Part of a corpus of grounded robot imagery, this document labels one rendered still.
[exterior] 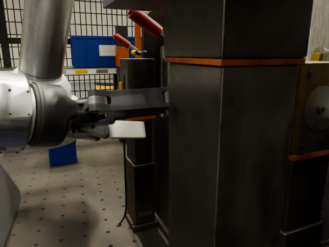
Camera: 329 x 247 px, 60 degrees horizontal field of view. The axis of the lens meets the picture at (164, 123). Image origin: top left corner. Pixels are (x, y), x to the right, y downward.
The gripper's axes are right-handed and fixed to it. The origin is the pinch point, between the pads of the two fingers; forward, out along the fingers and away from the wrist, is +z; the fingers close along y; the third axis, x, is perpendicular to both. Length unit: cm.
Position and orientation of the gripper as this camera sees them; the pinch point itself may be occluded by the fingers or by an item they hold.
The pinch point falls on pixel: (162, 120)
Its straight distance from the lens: 45.7
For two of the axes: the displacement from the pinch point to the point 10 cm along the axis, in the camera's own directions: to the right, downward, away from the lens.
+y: 6.3, -2.4, -7.4
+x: -1.3, -9.7, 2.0
